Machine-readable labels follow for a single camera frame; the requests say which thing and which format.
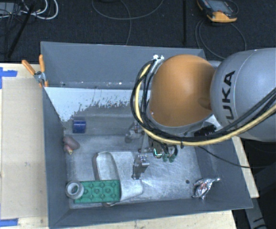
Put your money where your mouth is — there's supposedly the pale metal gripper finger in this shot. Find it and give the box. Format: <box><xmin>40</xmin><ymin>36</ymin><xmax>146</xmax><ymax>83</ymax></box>
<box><xmin>131</xmin><ymin>153</ymin><xmax>151</xmax><ymax>180</ymax></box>
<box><xmin>125</xmin><ymin>122</ymin><xmax>145</xmax><ymax>144</ymax></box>

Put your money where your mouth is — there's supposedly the grey metal bin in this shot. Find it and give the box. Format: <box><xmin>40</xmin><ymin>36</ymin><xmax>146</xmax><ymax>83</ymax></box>
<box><xmin>40</xmin><ymin>41</ymin><xmax>254</xmax><ymax>229</ymax></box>

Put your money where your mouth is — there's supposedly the dark green flat block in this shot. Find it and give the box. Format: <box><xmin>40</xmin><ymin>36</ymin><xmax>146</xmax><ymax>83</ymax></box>
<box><xmin>74</xmin><ymin>179</ymin><xmax>122</xmax><ymax>205</ymax></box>

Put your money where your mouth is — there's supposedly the blue block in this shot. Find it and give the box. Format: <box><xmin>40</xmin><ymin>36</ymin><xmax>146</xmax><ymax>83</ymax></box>
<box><xmin>72</xmin><ymin>119</ymin><xmax>87</xmax><ymax>134</ymax></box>

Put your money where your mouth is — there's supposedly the pink-brown toy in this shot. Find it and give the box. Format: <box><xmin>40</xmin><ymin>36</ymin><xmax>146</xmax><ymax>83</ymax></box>
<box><xmin>62</xmin><ymin>135</ymin><xmax>81</xmax><ymax>156</ymax></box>

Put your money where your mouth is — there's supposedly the crumpled silver foil packet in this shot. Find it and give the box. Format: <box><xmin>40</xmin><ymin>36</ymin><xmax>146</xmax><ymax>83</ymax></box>
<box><xmin>191</xmin><ymin>177</ymin><xmax>222</xmax><ymax>200</ymax></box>

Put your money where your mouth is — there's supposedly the grey tape roll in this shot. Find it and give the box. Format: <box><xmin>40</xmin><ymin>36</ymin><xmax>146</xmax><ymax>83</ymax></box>
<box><xmin>64</xmin><ymin>180</ymin><xmax>85</xmax><ymax>199</ymax></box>

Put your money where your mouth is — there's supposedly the brown cardboard board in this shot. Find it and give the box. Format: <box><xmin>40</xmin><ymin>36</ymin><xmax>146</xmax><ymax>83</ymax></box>
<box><xmin>0</xmin><ymin>77</ymin><xmax>49</xmax><ymax>220</ymax></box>

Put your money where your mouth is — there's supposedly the black cylinder on white bracket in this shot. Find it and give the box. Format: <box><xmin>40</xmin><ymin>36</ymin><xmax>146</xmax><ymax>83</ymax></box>
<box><xmin>193</xmin><ymin>125</ymin><xmax>217</xmax><ymax>138</ymax></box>

